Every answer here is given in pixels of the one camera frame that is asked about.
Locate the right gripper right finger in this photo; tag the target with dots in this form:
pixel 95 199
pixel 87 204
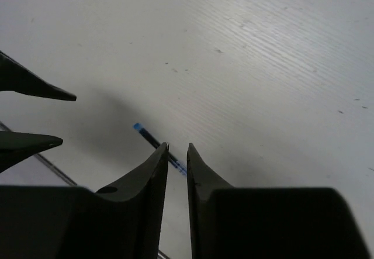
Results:
pixel 230 222

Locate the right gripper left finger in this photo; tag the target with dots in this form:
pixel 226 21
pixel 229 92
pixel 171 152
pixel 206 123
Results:
pixel 121 220

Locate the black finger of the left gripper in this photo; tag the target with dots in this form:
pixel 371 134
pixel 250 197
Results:
pixel 16 147
pixel 17 78

